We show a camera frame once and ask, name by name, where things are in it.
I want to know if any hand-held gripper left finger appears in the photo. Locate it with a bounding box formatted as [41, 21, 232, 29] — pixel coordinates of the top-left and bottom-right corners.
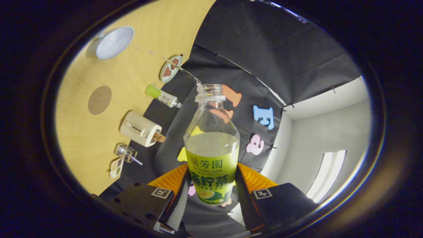
[99, 163, 189, 234]

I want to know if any metal wire holder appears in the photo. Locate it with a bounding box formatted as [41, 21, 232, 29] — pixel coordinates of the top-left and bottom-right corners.
[115, 143, 138, 163]

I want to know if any round brown coaster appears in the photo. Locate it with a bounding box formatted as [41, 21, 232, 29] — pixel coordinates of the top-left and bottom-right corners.
[88, 86, 112, 115]

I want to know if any wooden table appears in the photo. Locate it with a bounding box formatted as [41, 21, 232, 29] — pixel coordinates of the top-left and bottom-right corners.
[55, 0, 217, 196]

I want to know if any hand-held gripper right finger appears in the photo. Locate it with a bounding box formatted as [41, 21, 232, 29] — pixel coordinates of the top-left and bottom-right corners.
[235, 162, 321, 233]

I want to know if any pale green plate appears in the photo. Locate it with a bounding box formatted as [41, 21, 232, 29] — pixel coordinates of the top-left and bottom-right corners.
[160, 55, 183, 83]

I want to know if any cream toaster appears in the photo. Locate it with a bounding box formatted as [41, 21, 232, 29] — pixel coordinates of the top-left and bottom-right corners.
[120, 111, 163, 147]

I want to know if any white cup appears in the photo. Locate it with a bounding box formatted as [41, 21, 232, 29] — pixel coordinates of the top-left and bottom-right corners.
[86, 26, 135, 60]

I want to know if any white divided grain dish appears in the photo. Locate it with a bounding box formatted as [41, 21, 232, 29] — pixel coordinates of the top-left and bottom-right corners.
[109, 158, 124, 179]

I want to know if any ceiling light panel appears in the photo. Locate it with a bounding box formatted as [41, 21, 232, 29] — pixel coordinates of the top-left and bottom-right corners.
[306, 150, 347, 204]

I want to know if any slim green drink bottle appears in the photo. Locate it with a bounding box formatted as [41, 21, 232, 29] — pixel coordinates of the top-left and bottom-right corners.
[145, 85, 182, 108]

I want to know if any pale straw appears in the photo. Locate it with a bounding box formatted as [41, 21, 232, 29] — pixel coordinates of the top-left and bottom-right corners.
[127, 153, 143, 166]

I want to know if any green label juice bottle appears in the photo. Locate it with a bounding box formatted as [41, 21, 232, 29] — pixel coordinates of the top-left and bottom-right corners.
[184, 84, 240, 206]

